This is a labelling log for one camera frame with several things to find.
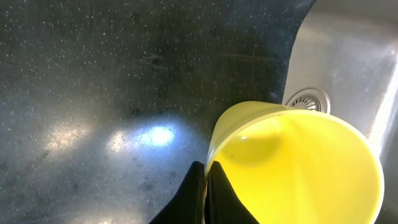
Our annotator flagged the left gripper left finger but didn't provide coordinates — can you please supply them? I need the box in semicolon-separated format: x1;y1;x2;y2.
148;161;206;224

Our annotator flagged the yellow cup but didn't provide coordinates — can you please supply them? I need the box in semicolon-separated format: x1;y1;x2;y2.
204;100;385;224

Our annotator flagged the steel sink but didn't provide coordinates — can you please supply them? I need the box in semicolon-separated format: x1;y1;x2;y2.
280;0;398;224

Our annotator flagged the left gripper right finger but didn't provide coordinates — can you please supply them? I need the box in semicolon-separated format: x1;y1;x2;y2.
205;160;261;224

